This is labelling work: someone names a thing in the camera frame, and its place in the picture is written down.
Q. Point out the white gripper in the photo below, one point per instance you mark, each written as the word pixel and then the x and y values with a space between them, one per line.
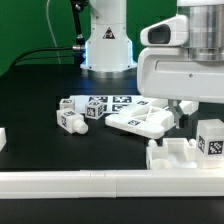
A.
pixel 165 70

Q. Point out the white chair seat part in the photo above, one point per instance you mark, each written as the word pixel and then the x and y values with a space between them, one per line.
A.
pixel 174 153

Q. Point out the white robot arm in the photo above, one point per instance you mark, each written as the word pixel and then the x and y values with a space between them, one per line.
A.
pixel 114 44

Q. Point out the white marker base sheet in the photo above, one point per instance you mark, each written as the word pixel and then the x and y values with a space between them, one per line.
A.
pixel 112 103

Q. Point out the white cube nut with marker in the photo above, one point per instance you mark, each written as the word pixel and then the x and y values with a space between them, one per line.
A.
pixel 94 109

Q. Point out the white chair backrest frame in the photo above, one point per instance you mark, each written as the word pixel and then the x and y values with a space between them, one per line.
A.
pixel 147 117

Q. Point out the white U-shaped fence frame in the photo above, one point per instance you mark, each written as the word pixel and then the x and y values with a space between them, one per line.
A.
pixel 87 184

